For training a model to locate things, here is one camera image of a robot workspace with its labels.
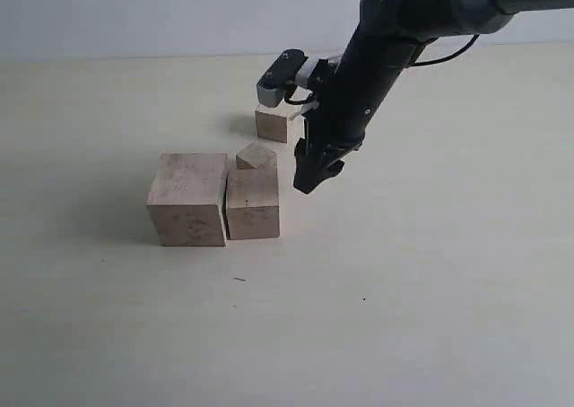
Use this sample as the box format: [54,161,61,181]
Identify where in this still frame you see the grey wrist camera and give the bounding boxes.
[256,49,308,108]

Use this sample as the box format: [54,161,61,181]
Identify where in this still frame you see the second largest wooden cube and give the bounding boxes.
[226,168,280,240]

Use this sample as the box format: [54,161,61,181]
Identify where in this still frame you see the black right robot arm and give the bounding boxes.
[293,0,573,194]

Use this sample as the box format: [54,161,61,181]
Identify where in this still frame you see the third largest wooden cube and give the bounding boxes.
[255,103,301,143]

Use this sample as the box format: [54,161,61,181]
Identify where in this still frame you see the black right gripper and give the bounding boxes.
[293,56,381,195]

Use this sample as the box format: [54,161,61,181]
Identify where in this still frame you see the smallest wooden cube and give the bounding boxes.
[236,143,277,169]

